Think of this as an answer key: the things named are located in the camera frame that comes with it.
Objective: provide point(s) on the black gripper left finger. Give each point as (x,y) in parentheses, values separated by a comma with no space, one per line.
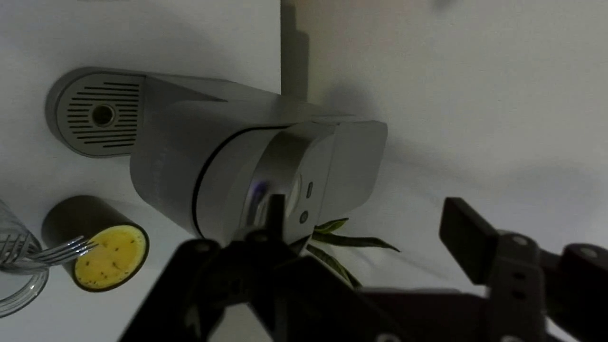
(278,266)

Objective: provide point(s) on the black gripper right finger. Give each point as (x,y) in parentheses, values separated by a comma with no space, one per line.
(506,263)

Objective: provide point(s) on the grey coffee maker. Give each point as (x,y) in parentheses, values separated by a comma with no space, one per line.
(211,152)

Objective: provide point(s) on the green snake plant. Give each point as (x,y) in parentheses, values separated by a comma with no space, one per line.
(329,234)

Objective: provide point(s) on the dark cup yellow liquid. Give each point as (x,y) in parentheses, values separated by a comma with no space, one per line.
(120,245)

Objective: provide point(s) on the metal fork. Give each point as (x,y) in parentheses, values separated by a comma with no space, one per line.
(50,253)

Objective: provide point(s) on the clear glass jar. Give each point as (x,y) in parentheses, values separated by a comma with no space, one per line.
(20,278)

